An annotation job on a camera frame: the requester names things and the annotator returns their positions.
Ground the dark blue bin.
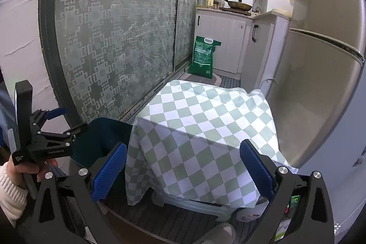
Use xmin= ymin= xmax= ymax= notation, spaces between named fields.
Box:
xmin=69 ymin=117 xmax=135 ymax=206

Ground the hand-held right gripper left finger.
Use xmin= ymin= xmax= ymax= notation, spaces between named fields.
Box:
xmin=17 ymin=142 xmax=128 ymax=244

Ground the patterned frosted sliding door panel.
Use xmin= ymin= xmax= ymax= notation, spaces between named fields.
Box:
xmin=174 ymin=0 xmax=208 ymax=74
xmin=38 ymin=0 xmax=183 ymax=130

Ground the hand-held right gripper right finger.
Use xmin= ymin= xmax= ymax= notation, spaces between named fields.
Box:
xmin=240 ymin=139 xmax=335 ymax=244

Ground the person's left hand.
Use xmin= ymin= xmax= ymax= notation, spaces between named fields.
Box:
xmin=0 ymin=158 xmax=59 ymax=183

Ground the green white checkered tablecloth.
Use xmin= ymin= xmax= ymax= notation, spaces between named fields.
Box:
xmin=125 ymin=80 xmax=299 ymax=209

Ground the white printed plastic bag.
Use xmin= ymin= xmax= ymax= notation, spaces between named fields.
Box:
xmin=237 ymin=201 xmax=270 ymax=223

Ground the frying pan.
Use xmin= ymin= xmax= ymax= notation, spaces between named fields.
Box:
xmin=219 ymin=0 xmax=253 ymax=11

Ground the flat cooktop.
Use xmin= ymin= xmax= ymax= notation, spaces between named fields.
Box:
xmin=220 ymin=7 xmax=252 ymax=16

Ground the green rice bag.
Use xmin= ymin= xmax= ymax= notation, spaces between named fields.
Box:
xmin=188 ymin=35 xmax=223 ymax=79

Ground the taller white kitchen cabinet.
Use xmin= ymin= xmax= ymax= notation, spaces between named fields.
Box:
xmin=241 ymin=10 xmax=293 ymax=84

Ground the beige refrigerator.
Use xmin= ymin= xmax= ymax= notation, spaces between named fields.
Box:
xmin=269 ymin=0 xmax=366 ymax=169

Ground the beige slipper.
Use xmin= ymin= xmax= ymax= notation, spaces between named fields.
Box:
xmin=197 ymin=223 xmax=238 ymax=244

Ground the dark striped floor mat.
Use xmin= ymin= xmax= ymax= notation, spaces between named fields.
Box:
xmin=216 ymin=74 xmax=244 ymax=89

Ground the oval grey floor mat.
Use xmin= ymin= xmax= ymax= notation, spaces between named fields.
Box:
xmin=210 ymin=72 xmax=223 ymax=87

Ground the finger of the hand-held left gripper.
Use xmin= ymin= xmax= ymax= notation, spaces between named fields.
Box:
xmin=30 ymin=107 xmax=69 ymax=134
xmin=37 ymin=123 xmax=89 ymax=145

